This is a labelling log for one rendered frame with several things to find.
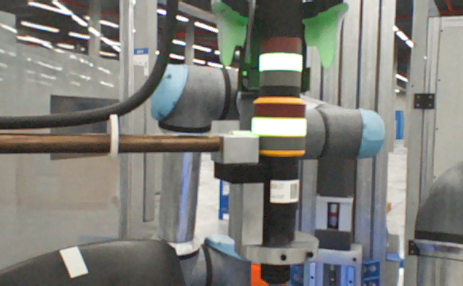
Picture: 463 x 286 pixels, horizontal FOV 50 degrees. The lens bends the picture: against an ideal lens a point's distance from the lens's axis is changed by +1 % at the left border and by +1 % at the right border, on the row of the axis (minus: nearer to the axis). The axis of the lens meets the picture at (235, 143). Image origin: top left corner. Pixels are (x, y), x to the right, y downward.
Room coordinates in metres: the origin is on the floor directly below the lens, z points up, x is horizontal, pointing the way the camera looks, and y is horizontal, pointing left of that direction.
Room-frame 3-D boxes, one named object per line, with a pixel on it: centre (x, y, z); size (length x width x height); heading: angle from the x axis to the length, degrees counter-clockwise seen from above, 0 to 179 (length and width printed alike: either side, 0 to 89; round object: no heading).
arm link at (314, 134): (0.69, -0.06, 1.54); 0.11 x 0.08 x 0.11; 112
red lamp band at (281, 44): (0.40, -0.04, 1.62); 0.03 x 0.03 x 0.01
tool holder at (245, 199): (0.40, -0.03, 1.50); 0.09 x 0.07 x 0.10; 113
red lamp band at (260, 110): (0.40, -0.04, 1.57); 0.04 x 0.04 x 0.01
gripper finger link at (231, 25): (0.42, 0.01, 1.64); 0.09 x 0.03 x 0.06; 157
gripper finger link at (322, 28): (0.42, -0.08, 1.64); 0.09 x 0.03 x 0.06; 20
